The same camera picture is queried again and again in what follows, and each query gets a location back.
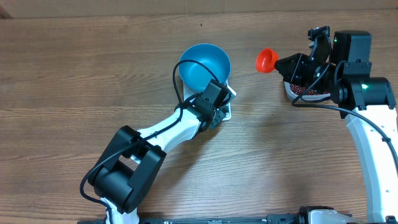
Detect blue bowl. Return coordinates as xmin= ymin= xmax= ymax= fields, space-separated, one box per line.
xmin=178 ymin=44 xmax=231 ymax=92

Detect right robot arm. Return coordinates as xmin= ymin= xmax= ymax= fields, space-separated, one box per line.
xmin=271 ymin=26 xmax=397 ymax=223

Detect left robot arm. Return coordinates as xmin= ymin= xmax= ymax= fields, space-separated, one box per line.
xmin=82 ymin=80 xmax=236 ymax=223

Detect red adzuki beans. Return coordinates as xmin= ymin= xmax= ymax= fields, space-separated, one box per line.
xmin=290 ymin=84 xmax=328 ymax=95

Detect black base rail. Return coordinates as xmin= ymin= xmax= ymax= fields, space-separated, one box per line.
xmin=77 ymin=213 xmax=354 ymax=224

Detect white digital kitchen scale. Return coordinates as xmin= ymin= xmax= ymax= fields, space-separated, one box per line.
xmin=183 ymin=80 xmax=234 ymax=121

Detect orange measuring scoop blue handle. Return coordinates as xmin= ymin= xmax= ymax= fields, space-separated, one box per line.
xmin=256 ymin=48 xmax=279 ymax=73

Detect clear plastic container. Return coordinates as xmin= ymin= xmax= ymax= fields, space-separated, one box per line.
xmin=283 ymin=80 xmax=333 ymax=103

